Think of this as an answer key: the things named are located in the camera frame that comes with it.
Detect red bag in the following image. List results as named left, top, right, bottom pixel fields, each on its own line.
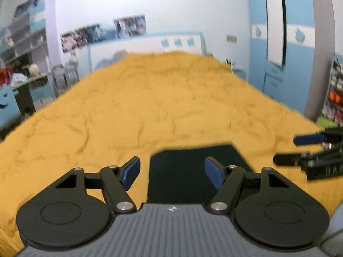
left=0, top=67, right=13, bottom=87

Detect yellow quilted bedspread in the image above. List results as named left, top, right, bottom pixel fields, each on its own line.
left=1, top=52, right=342, bottom=256

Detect wall posters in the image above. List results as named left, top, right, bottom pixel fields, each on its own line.
left=60, top=15, right=146, bottom=53

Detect grey stool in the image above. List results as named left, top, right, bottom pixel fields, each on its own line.
left=64, top=55, right=80, bottom=87

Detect white blue headboard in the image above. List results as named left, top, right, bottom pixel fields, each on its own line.
left=88, top=31, right=206, bottom=72

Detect wardrobe mirror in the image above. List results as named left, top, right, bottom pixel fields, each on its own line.
left=266, top=0, right=287, bottom=67

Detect shoe rack with shoes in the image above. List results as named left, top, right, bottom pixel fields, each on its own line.
left=322, top=56, right=342, bottom=127

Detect blue chair with face cutout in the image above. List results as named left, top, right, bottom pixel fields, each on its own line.
left=0, top=85, right=21, bottom=131

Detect blue white wardrobe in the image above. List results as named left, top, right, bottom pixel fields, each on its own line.
left=248, top=0, right=335, bottom=120

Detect blue white shelving unit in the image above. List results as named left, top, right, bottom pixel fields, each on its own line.
left=1, top=0, right=61, bottom=111

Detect beige wall switch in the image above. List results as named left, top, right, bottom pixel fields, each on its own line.
left=226, top=35, right=237, bottom=43

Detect black pants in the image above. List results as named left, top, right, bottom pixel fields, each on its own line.
left=147, top=144, right=252, bottom=205

